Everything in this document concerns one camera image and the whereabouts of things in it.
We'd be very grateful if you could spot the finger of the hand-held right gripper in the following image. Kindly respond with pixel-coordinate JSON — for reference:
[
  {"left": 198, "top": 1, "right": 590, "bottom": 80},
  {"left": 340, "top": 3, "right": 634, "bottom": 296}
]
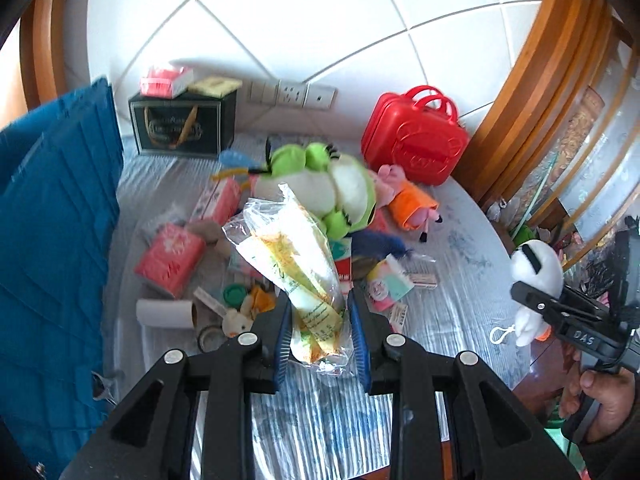
[{"left": 510, "top": 281, "right": 608, "bottom": 329}]

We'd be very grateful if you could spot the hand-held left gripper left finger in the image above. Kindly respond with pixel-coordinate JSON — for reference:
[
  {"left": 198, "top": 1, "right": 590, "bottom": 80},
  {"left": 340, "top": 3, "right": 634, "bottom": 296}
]
[{"left": 59, "top": 287, "right": 293, "bottom": 480}]

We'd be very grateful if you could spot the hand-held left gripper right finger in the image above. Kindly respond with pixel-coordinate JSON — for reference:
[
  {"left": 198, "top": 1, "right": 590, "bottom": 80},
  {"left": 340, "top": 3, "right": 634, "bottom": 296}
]
[{"left": 347, "top": 287, "right": 581, "bottom": 480}]

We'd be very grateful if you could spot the white goose plush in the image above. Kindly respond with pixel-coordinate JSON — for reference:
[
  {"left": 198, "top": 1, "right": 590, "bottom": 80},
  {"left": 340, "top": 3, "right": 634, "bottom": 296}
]
[{"left": 490, "top": 240, "right": 565, "bottom": 348}]

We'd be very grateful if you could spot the clear bag of yellow snacks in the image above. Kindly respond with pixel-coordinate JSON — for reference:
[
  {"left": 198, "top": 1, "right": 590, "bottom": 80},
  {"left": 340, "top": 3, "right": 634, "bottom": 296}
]
[{"left": 222, "top": 183, "right": 363, "bottom": 378}]

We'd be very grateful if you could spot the blue plastic storage container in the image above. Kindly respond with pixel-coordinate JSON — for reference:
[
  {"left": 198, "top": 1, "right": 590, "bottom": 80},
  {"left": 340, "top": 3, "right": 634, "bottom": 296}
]
[{"left": 0, "top": 76, "right": 125, "bottom": 480}]

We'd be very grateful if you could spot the person's right forearm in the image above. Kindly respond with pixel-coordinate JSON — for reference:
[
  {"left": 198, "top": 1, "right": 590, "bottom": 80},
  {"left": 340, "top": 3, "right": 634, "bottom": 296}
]
[{"left": 582, "top": 410, "right": 640, "bottom": 480}]

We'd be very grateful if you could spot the person's right hand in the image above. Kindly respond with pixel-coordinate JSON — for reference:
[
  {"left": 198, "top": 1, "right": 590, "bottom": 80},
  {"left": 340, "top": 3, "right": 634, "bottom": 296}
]
[{"left": 559, "top": 347, "right": 637, "bottom": 443}]

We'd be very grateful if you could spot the small cream plush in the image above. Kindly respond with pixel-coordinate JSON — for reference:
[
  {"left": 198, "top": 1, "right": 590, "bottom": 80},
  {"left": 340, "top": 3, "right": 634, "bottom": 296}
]
[{"left": 222, "top": 307, "right": 261, "bottom": 339}]

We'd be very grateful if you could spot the green round cap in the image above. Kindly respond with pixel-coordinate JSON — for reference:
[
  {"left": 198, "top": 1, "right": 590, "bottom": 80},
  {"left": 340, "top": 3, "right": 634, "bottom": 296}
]
[{"left": 222, "top": 284, "right": 250, "bottom": 311}]

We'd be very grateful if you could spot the pastel tissue pack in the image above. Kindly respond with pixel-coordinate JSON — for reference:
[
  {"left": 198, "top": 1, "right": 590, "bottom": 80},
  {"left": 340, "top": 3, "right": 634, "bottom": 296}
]
[{"left": 365, "top": 254, "right": 416, "bottom": 313}]

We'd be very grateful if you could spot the clear tape roll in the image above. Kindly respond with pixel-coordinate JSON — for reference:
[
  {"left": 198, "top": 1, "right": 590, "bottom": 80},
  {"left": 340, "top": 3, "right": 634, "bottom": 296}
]
[{"left": 197, "top": 325, "right": 232, "bottom": 353}]

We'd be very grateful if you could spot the dark blue feather toy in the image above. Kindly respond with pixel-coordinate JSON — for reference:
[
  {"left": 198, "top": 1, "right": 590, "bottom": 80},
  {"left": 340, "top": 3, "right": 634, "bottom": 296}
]
[{"left": 348, "top": 231, "right": 416, "bottom": 262}]

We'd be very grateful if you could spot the white paper roll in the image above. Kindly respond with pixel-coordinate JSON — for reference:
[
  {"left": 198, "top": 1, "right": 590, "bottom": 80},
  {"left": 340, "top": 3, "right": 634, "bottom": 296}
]
[{"left": 136, "top": 298, "right": 197, "bottom": 332}]

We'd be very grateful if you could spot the beige plush toy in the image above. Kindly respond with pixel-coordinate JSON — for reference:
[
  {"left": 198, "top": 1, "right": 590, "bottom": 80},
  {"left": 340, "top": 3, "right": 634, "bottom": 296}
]
[{"left": 187, "top": 219, "right": 233, "bottom": 261}]

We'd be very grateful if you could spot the salmon pink tissue pack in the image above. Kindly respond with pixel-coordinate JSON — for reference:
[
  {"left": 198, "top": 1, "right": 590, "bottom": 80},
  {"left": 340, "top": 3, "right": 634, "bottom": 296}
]
[{"left": 134, "top": 224, "right": 207, "bottom": 297}]

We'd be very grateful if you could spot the pink pig plush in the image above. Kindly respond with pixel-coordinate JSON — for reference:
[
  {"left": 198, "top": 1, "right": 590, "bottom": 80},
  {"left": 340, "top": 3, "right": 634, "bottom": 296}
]
[{"left": 375, "top": 164, "right": 445, "bottom": 245}]

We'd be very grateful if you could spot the pale pink tissue pack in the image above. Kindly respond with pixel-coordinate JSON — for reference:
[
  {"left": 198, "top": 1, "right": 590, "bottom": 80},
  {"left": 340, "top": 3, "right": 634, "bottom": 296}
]
[{"left": 192, "top": 178, "right": 242, "bottom": 226}]

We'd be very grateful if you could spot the green frog plush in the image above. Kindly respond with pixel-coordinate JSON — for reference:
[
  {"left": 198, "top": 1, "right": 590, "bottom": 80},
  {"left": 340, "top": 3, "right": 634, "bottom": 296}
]
[{"left": 250, "top": 142, "right": 378, "bottom": 238}]

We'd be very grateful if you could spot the red toy suitcase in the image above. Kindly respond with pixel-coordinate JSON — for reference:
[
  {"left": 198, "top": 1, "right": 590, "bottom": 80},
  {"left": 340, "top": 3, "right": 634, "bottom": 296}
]
[{"left": 361, "top": 85, "right": 470, "bottom": 187}]

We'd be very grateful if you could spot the light blue plastic item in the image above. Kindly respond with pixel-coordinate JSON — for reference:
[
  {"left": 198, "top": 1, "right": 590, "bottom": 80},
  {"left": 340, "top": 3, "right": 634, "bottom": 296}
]
[{"left": 218, "top": 149, "right": 256, "bottom": 170}]

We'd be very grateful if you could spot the dark gift box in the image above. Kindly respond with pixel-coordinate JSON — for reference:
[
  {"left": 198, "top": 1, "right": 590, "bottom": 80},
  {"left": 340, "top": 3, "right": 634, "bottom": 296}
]
[{"left": 128, "top": 91, "right": 237, "bottom": 161}]

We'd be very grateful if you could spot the cream flat box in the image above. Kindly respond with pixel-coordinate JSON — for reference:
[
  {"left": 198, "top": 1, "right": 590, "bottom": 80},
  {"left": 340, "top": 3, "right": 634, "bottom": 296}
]
[{"left": 187, "top": 76, "right": 243, "bottom": 98}]

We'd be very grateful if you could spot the red tissue box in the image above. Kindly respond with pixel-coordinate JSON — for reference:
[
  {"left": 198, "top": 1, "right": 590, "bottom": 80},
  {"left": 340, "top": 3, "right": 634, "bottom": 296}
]
[{"left": 139, "top": 64, "right": 195, "bottom": 98}]

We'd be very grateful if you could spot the wooden door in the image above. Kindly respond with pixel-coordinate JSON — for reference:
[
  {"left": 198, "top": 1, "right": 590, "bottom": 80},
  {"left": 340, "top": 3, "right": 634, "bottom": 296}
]
[{"left": 20, "top": 0, "right": 68, "bottom": 111}]

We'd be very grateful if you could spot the white wall socket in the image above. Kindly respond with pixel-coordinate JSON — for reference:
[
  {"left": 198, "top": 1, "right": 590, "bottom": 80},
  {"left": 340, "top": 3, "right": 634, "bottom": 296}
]
[
  {"left": 305, "top": 83, "right": 337, "bottom": 111},
  {"left": 276, "top": 79, "right": 309, "bottom": 109}
]

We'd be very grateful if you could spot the white wall switch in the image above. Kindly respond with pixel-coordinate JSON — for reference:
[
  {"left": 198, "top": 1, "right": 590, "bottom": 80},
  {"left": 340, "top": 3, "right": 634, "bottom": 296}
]
[{"left": 249, "top": 79, "right": 279, "bottom": 106}]

